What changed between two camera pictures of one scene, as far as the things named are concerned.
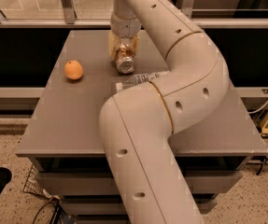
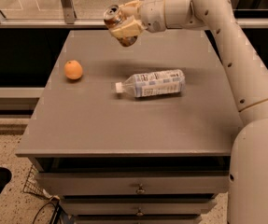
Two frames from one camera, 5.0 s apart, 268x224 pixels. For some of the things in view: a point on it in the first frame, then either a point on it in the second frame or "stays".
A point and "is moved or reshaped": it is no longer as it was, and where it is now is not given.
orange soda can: [125, 59] is moved or reshaped
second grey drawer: [113, 206] stays
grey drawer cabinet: [64, 137] stays
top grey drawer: [104, 182] stays
